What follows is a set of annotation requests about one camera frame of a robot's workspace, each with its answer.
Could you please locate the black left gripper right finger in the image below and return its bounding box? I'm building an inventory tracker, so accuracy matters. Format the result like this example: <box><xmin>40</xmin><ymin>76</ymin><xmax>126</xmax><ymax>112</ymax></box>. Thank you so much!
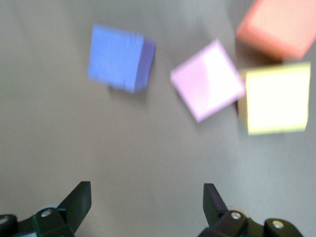
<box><xmin>198</xmin><ymin>183</ymin><xmax>304</xmax><ymax>237</ymax></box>

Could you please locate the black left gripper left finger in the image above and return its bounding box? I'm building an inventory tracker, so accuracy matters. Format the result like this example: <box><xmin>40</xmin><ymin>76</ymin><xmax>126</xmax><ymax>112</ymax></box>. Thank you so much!
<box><xmin>0</xmin><ymin>181</ymin><xmax>92</xmax><ymax>237</ymax></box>

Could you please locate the yellow foam block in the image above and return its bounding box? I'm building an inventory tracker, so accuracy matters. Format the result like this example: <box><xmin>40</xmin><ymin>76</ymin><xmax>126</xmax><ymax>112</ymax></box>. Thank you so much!
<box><xmin>237</xmin><ymin>61</ymin><xmax>312</xmax><ymax>136</ymax></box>

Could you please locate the orange foam block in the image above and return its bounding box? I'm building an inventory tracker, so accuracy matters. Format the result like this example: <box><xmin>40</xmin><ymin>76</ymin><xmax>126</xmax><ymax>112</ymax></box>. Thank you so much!
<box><xmin>236</xmin><ymin>0</ymin><xmax>316</xmax><ymax>62</ymax></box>

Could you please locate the purple foam block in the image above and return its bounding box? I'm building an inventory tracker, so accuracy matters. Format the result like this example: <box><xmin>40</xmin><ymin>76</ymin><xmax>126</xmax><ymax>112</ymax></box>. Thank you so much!
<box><xmin>87</xmin><ymin>23</ymin><xmax>157</xmax><ymax>94</ymax></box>

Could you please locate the pink foam block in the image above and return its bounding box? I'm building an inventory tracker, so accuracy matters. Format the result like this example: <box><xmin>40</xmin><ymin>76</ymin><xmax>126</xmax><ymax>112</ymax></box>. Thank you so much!
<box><xmin>169</xmin><ymin>39</ymin><xmax>246</xmax><ymax>123</ymax></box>

